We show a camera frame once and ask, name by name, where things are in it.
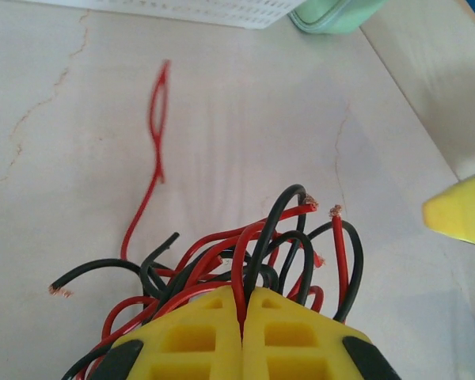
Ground long thin red cable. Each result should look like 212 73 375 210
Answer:
120 59 172 262

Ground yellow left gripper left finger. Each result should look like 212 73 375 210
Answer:
102 286 243 380

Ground black cable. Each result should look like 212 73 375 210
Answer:
306 220 365 324
48 257 151 298
139 231 181 298
243 184 312 310

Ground white perforated plastic basket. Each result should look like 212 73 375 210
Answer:
23 0 306 32

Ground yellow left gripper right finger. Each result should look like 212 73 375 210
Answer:
243 287 375 380

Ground mint green zip case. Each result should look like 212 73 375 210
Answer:
287 0 389 36

